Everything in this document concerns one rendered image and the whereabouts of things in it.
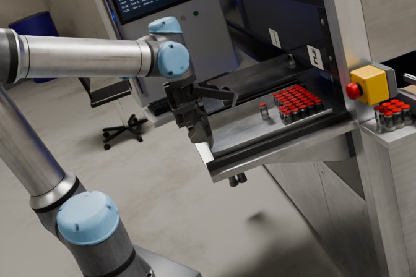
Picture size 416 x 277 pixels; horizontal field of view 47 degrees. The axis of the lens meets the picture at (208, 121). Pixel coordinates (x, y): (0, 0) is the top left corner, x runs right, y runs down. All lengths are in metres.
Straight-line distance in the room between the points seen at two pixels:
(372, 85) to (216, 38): 1.14
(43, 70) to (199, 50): 1.32
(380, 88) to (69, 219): 0.74
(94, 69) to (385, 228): 0.93
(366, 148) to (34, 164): 0.82
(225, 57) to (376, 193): 1.07
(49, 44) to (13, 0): 7.52
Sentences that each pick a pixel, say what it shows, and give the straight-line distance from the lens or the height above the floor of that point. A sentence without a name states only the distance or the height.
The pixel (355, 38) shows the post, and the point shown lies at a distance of 1.21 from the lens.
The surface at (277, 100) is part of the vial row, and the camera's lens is 1.44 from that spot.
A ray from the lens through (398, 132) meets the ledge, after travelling 1.21.
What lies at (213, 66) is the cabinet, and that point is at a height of 0.86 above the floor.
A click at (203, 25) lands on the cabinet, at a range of 2.15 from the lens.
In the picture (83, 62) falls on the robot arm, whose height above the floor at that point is 1.29.
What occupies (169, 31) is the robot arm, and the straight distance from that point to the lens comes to 1.16.
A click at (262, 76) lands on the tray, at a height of 0.88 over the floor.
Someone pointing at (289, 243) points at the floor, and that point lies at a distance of 2.35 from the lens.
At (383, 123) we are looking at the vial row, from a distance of 1.23.
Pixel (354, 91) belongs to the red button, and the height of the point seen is 1.00.
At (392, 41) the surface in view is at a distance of 1.27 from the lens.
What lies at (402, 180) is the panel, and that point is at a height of 0.67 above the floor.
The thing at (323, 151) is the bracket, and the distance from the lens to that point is 1.39.
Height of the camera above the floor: 1.45
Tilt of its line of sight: 22 degrees down
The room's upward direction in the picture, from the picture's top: 18 degrees counter-clockwise
